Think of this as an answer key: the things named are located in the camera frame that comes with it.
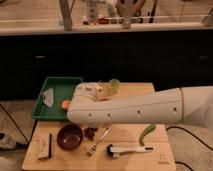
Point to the crumpled white paper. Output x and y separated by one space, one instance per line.
48 97

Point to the green plastic tray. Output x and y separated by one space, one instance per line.
63 89

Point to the wooden table leg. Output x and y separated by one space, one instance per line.
66 14
128 4

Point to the silver fork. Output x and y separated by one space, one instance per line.
92 150

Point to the green translucent cup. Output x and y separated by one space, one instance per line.
114 85

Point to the wooden table leg right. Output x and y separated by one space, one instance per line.
128 4

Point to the dark grape bunch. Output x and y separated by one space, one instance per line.
89 133

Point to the green cucumber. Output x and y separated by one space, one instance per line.
147 130

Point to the wooden block with black strip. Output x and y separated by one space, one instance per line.
44 146

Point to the purple bowl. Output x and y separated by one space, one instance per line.
69 137

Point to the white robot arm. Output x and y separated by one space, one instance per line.
188 105

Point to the wooden table leg left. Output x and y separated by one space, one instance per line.
66 14

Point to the orange fruit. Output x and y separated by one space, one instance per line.
65 104

